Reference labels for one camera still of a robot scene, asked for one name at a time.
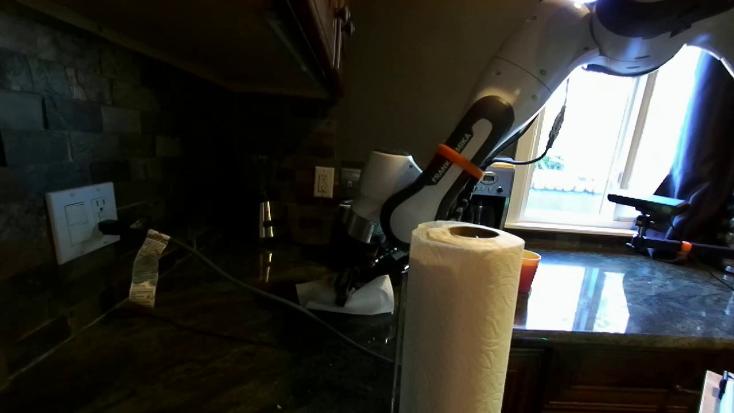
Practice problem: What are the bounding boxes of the white wall power outlet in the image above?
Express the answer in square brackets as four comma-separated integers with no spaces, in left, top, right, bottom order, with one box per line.
[43,180,122,266]

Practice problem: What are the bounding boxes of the white light switch plate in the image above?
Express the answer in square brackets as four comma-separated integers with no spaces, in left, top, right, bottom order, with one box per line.
[312,165,336,200]

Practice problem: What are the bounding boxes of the wooden base cabinet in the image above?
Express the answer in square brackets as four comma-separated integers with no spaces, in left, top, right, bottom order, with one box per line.
[500,343,734,413]

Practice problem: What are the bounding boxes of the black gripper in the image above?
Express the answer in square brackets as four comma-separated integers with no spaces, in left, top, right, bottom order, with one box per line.
[330,231,408,308]

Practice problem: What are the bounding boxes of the white tape piece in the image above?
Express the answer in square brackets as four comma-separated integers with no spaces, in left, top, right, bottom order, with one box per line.
[125,227,172,309]

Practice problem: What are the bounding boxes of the grey power cable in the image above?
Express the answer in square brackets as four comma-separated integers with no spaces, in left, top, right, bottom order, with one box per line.
[97,216,396,366]

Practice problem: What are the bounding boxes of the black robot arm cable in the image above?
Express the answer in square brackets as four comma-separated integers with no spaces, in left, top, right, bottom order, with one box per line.
[478,78,568,169]

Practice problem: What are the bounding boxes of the bright white-framed window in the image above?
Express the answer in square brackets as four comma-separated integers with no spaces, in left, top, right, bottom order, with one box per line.
[507,44,707,231]

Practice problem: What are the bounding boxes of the black camera stand orange knob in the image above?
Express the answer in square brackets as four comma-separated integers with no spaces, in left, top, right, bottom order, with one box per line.
[605,191,734,270]

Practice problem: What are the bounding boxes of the white paper napkin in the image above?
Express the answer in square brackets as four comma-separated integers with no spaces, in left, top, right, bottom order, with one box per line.
[293,274,396,317]

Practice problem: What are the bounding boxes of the metal paper towel holder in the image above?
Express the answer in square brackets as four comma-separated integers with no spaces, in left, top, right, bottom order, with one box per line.
[388,306,405,413]

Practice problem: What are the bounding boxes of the dark wooden wall cabinet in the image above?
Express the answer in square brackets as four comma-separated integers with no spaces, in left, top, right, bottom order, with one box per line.
[13,0,357,100]

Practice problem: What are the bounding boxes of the white paper towel roll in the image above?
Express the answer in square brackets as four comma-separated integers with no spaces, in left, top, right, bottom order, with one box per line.
[396,218,528,413]

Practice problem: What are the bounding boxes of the orange plastic cup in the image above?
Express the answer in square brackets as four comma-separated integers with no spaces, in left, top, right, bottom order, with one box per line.
[515,248,543,323]

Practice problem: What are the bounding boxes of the dark blue curtain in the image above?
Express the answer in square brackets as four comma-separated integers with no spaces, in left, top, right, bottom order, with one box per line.
[652,48,734,248]

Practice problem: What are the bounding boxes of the dark wall plate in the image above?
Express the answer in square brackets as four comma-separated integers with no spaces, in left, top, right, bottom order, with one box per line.
[340,165,363,192]

